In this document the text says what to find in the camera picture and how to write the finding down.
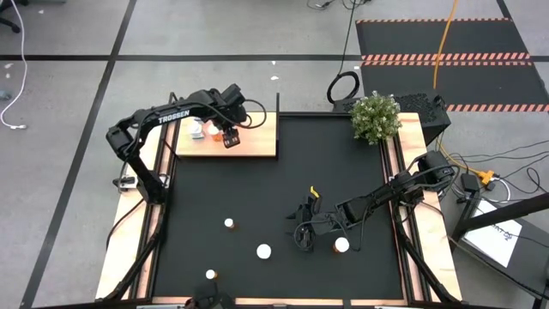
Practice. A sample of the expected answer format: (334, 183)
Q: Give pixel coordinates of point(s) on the large amber pill bottle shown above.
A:
(263, 251)
(342, 244)
(213, 130)

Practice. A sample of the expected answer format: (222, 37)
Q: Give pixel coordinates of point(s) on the yellow tape tag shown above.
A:
(315, 192)

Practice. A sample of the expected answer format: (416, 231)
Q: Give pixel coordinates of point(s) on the black perforated computer case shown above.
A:
(422, 107)

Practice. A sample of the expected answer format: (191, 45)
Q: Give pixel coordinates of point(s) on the white paper sign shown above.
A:
(493, 236)

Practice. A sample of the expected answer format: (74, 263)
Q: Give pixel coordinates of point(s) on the green potted plant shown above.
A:
(375, 118)

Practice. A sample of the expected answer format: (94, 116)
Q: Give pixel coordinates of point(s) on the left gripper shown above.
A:
(227, 105)

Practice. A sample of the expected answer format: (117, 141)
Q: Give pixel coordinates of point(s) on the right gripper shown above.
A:
(311, 219)

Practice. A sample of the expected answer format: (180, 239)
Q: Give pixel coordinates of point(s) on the black aluminium table frame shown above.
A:
(326, 114)

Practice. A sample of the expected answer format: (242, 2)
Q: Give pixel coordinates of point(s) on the black hazard-striped floor mat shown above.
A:
(429, 38)

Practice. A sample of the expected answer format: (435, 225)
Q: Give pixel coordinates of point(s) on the black equipment cart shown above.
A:
(527, 257)

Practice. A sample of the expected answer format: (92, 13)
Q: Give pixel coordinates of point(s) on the black office chair base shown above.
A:
(8, 23)

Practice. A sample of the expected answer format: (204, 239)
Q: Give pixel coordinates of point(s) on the person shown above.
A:
(210, 298)

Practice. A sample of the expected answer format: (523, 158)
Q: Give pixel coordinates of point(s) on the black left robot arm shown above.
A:
(171, 116)

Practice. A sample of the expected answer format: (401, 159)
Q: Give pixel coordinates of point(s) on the black power brick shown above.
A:
(470, 182)

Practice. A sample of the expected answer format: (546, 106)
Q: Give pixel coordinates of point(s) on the light wooden shelf board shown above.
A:
(257, 141)

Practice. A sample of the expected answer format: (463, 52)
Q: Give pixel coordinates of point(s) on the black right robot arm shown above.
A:
(373, 199)

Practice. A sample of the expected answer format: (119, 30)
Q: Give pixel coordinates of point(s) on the white medicine bottle blue label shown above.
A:
(197, 131)

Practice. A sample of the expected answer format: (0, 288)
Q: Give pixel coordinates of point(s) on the small amber pill bottle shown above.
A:
(229, 222)
(210, 274)

